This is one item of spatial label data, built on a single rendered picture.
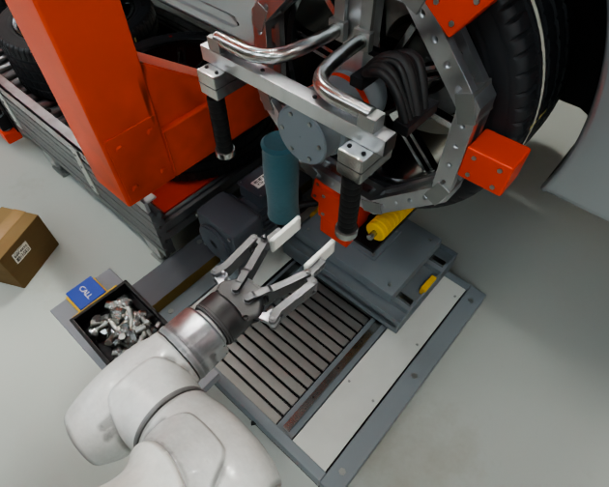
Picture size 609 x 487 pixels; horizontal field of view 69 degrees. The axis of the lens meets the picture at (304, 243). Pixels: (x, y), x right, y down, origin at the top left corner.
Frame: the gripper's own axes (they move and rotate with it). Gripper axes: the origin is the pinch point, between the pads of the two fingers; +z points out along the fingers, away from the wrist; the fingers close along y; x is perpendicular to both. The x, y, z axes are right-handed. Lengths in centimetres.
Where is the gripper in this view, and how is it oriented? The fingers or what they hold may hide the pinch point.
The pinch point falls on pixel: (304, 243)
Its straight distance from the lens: 72.6
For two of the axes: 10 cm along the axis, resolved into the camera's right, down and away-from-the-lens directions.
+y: 7.5, 5.3, -4.0
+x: 0.0, -6.1, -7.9
